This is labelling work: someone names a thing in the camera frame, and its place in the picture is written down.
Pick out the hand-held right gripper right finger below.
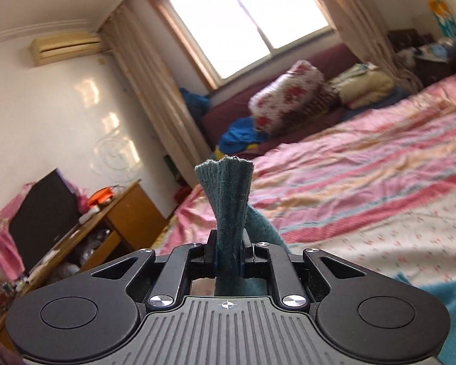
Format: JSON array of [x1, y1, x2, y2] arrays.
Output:
[[242, 231, 368, 309]]

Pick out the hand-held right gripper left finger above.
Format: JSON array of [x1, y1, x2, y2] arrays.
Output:
[[92, 230, 218, 309]]

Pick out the teal fuzzy sweater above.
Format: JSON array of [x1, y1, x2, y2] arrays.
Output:
[[195, 155, 456, 365]]

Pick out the wooden television cabinet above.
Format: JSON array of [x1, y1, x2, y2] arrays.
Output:
[[0, 180, 168, 350]]

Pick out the blue and yellow garment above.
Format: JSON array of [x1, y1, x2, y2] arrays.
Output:
[[218, 116, 270, 157]]

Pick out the clear plastic bags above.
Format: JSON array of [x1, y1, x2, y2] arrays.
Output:
[[52, 227, 112, 283]]

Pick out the orange plastic item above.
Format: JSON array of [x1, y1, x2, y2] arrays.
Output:
[[88, 187, 113, 206]]

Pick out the maroon covered bench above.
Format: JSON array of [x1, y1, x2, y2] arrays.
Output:
[[201, 43, 366, 157]]

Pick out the blue bag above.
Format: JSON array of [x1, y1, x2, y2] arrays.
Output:
[[179, 87, 212, 121]]

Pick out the floral red white pillow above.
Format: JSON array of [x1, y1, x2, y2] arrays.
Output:
[[248, 60, 326, 138]]

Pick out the beige curtain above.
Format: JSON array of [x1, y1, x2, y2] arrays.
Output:
[[99, 2, 214, 188], [292, 0, 423, 92]]

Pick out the black television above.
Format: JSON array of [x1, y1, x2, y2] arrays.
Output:
[[8, 168, 81, 275]]

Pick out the cream folded bedding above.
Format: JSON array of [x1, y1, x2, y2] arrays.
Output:
[[331, 62, 396, 110]]

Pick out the pink television cover cloth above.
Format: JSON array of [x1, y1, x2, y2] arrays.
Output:
[[0, 180, 92, 281]]

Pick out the wooden framed window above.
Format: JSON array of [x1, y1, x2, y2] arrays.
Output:
[[147, 0, 340, 90]]

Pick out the dark wooden nightstand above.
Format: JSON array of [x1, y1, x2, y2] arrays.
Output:
[[413, 45, 456, 87]]

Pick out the dark bag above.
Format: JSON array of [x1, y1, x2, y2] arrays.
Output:
[[387, 28, 436, 53]]

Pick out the wire spiral wall decoration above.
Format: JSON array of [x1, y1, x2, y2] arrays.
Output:
[[93, 136, 142, 182]]

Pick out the cream wall air conditioner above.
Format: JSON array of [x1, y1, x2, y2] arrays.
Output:
[[30, 31, 102, 68]]

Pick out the colourful wall poster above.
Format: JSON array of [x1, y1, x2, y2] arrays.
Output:
[[427, 0, 456, 41]]

